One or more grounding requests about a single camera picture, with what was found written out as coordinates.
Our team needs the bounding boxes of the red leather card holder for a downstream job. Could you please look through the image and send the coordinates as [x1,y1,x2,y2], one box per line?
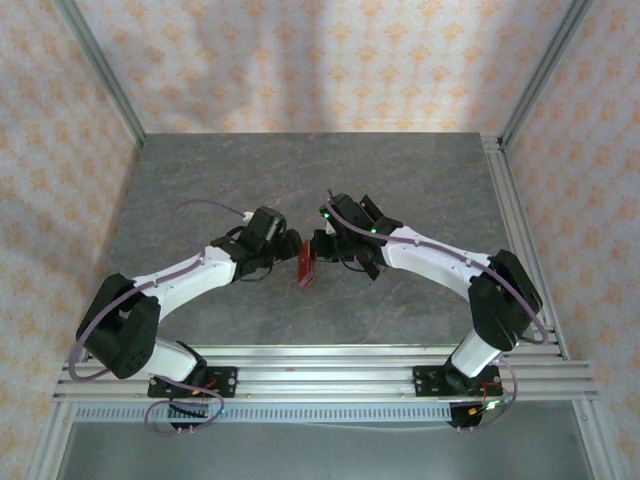
[297,238,319,291]

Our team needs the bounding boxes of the patterned fabric backdrop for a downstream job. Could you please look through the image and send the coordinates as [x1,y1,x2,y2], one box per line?
[0,0,640,480]

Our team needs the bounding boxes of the grey metal lower panel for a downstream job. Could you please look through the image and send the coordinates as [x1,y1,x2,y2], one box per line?
[58,422,597,480]

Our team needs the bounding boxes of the thin black left gripper wire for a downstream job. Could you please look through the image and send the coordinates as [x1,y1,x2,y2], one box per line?
[238,265,274,285]

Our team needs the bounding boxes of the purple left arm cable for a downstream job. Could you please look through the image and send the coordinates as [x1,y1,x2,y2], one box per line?
[68,198,254,437]

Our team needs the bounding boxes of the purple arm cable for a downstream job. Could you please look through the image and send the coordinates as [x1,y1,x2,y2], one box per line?
[324,188,547,432]
[68,198,254,437]

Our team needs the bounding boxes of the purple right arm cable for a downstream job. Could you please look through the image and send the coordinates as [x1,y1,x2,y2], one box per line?
[324,188,547,432]

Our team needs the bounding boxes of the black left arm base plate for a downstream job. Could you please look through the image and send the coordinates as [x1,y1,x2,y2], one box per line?
[147,366,239,401]

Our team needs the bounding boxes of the aluminium front frame rails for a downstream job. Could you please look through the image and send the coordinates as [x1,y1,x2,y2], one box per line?
[52,343,600,403]

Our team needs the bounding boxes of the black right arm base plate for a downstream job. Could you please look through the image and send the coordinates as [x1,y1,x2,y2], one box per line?
[412,364,502,401]

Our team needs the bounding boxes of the grey slotted cable duct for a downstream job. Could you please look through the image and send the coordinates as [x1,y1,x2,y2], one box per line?
[74,403,454,424]

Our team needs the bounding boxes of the aluminium side frame rail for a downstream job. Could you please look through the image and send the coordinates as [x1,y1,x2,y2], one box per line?
[480,132,571,361]

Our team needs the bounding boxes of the aluminium corner post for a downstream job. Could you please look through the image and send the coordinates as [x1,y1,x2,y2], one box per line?
[53,0,147,148]
[498,0,595,149]

